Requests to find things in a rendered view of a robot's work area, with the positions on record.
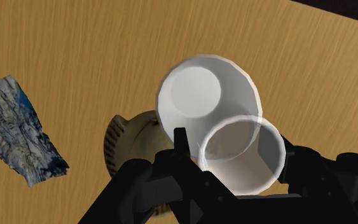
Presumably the beige ribbed jar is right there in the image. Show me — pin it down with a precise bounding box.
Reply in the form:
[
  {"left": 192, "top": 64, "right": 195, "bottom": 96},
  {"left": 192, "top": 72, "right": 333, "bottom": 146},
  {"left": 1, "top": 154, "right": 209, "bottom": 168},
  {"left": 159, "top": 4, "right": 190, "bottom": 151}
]
[{"left": 103, "top": 109, "right": 180, "bottom": 218}]

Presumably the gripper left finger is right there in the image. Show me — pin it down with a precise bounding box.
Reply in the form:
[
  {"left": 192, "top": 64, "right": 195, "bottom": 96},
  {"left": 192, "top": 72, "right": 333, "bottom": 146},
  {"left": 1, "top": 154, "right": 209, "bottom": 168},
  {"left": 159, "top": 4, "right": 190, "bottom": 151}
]
[{"left": 78, "top": 127, "right": 238, "bottom": 224}]

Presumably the white bowl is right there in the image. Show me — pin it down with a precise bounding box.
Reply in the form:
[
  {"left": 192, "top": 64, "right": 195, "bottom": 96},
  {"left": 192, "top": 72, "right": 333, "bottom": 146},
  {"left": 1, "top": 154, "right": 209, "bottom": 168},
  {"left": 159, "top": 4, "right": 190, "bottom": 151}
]
[{"left": 155, "top": 53, "right": 263, "bottom": 163}]

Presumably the grey blue rock-like lump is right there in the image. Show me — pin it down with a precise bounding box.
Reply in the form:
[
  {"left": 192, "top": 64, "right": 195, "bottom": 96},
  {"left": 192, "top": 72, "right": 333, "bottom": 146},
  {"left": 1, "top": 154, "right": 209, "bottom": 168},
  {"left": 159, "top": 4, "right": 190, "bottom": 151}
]
[{"left": 0, "top": 74, "right": 71, "bottom": 188}]

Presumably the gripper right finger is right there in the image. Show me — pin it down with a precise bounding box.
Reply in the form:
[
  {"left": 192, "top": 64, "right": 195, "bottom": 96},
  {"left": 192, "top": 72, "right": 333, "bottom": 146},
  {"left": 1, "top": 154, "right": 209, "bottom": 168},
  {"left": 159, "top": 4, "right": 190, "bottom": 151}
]
[{"left": 277, "top": 136, "right": 358, "bottom": 224}]

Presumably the clear glass cup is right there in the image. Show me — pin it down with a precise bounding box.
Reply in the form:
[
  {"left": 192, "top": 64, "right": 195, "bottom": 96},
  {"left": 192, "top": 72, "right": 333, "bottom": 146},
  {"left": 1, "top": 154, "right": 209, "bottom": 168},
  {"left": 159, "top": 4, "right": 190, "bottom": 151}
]
[{"left": 196, "top": 114, "right": 287, "bottom": 197}]

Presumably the light wooden table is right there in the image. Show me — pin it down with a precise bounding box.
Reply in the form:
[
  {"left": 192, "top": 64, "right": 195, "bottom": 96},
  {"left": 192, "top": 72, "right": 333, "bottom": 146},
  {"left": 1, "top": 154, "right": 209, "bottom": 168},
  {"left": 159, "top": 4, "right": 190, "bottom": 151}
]
[{"left": 0, "top": 0, "right": 358, "bottom": 224}]

